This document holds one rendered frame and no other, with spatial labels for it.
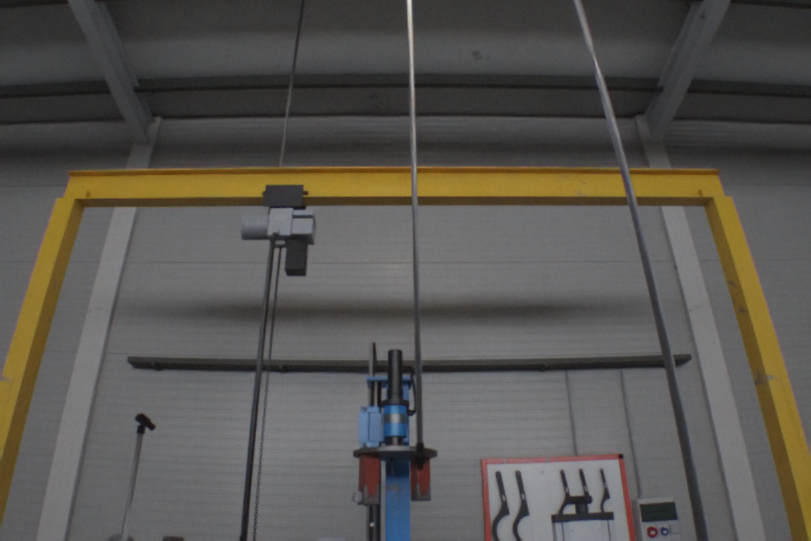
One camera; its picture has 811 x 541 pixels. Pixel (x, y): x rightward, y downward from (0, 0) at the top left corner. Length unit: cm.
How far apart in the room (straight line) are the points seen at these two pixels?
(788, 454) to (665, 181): 216
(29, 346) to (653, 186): 477
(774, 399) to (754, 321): 55
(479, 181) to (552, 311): 265
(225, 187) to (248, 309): 241
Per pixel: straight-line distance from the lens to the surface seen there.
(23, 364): 443
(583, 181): 461
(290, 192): 427
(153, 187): 474
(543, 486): 615
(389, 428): 399
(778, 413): 437
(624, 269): 717
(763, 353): 445
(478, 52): 737
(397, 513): 439
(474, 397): 619
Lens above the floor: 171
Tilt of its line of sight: 29 degrees up
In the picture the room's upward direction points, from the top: straight up
